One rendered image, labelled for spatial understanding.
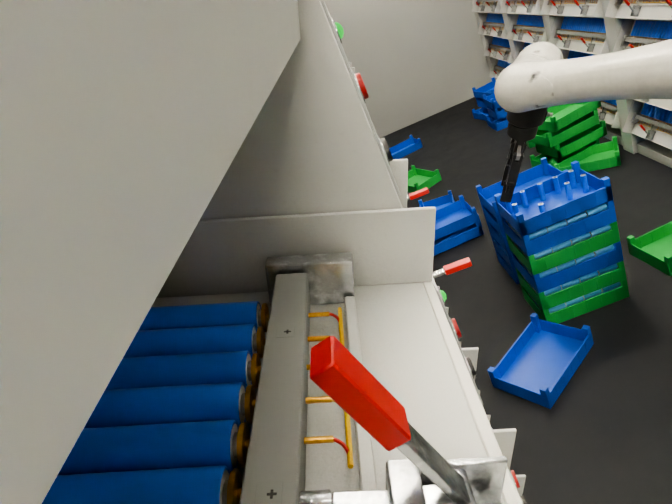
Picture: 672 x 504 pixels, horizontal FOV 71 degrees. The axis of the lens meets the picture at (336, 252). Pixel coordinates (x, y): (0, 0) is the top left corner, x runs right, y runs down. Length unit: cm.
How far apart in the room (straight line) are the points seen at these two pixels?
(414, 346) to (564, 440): 134
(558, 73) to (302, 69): 90
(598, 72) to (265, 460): 102
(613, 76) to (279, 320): 95
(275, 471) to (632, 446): 143
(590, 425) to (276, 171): 142
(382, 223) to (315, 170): 5
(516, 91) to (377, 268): 88
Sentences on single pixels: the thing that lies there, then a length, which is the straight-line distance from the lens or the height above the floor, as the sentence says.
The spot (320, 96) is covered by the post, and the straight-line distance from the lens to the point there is 26.
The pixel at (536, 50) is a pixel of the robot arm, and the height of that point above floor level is 99.
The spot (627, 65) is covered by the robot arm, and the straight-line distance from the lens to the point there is 109.
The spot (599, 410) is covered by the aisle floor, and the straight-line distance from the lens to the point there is 163.
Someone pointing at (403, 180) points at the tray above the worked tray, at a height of 113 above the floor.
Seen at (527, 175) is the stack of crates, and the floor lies 35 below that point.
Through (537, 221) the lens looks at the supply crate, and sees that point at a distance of 165.
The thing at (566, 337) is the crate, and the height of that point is 0.
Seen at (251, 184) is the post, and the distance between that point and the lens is 27.
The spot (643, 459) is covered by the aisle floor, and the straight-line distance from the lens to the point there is 154.
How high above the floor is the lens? 127
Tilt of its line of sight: 26 degrees down
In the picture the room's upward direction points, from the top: 26 degrees counter-clockwise
